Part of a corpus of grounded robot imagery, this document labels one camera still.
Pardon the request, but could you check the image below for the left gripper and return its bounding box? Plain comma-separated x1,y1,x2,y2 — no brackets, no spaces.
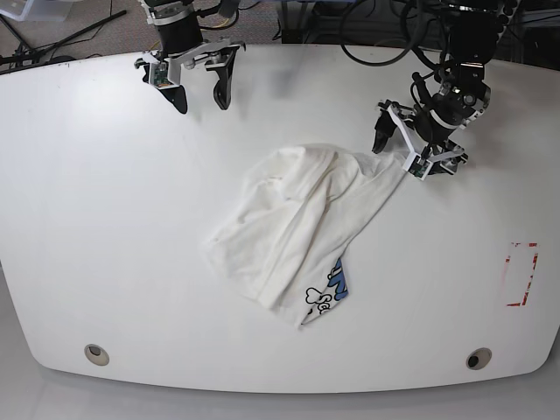
372,100,468,177

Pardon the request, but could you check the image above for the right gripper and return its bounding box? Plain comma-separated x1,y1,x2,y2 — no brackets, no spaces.
134,38,246,115

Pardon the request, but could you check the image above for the white printed T-shirt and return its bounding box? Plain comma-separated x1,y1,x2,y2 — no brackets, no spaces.
205,144,405,327

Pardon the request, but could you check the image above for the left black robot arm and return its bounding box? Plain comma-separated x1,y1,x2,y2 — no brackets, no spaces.
372,1,520,179

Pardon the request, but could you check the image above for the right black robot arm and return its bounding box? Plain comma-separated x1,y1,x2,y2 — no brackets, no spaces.
135,1,246,114

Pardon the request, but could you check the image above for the black tripod stand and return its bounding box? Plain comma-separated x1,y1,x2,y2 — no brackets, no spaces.
0,10,128,74

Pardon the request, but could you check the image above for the red tape rectangle marking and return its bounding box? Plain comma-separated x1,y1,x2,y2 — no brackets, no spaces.
500,242,539,307

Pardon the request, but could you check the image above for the clear plastic storage box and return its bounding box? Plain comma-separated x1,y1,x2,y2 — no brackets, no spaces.
0,0,74,22

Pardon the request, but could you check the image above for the right table grommet hole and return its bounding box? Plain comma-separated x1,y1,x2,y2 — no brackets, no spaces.
465,347,493,370

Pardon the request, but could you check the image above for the table grommet hole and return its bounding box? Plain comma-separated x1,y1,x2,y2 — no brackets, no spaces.
84,344,110,367
465,347,493,370

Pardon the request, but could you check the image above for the left table grommet hole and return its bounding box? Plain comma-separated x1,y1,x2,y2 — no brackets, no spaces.
84,344,110,367

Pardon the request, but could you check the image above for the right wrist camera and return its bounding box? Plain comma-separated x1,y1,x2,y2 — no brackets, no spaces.
145,61,170,88

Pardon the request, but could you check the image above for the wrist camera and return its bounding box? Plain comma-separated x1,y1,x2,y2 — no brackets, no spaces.
402,151,433,180
145,61,170,88

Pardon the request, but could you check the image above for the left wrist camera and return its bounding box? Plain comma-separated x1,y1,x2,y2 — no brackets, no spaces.
402,151,433,180

